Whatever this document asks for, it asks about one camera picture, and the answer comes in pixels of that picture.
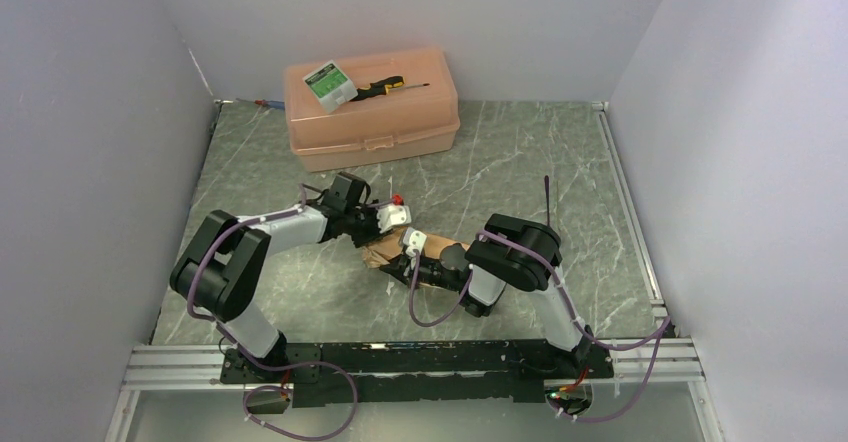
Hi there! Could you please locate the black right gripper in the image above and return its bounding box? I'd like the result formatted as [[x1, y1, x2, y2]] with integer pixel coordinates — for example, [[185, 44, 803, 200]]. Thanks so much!
[[379, 253, 463, 293]]

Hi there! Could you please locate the peach satin napkin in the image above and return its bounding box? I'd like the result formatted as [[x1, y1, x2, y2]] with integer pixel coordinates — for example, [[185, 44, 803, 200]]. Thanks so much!
[[363, 228, 469, 275]]

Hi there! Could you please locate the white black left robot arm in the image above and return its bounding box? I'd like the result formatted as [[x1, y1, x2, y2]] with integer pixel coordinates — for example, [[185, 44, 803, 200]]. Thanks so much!
[[169, 172, 383, 382]]

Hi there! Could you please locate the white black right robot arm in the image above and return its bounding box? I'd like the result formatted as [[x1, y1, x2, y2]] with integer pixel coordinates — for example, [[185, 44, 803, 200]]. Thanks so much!
[[379, 214, 590, 377]]

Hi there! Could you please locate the peach plastic storage box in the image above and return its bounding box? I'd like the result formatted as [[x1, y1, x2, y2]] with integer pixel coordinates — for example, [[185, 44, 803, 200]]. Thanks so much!
[[283, 47, 460, 172]]

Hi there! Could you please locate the green white small box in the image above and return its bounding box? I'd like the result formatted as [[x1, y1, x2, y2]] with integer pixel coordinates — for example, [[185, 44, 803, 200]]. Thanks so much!
[[303, 60, 358, 113]]

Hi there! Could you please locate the yellow black screwdriver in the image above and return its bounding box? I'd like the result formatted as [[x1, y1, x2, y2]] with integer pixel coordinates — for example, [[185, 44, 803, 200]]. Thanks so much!
[[351, 75, 429, 102]]

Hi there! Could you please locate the red blue pen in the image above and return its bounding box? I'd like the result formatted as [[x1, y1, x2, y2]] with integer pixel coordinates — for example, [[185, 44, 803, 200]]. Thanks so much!
[[236, 98, 285, 110]]

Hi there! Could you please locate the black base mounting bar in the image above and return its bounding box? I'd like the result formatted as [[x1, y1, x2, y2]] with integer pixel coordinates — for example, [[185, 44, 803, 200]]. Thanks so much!
[[219, 339, 614, 408]]

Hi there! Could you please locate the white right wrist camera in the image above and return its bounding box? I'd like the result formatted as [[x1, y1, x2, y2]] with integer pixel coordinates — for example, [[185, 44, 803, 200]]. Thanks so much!
[[400, 227, 427, 259]]

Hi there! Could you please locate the aluminium frame rail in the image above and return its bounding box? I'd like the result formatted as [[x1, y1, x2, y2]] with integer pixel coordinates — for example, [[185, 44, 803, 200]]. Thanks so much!
[[107, 103, 724, 441]]

